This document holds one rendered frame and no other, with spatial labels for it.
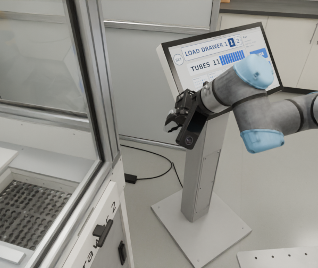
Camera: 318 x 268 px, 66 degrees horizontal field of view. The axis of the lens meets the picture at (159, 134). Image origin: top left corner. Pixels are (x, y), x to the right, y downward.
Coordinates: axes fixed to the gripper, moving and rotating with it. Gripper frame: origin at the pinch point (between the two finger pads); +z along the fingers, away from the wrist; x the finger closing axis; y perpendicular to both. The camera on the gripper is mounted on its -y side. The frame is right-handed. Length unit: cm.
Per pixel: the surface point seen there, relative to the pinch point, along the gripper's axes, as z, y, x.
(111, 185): 8.0, -18.9, 10.4
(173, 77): 0.8, 21.2, 1.0
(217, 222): 68, -9, -83
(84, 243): 2.9, -34.8, 14.8
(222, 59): -4.1, 36.8, -15.8
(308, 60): 51, 180, -182
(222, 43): -5.5, 43.0, -14.3
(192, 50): -2.9, 33.8, -2.8
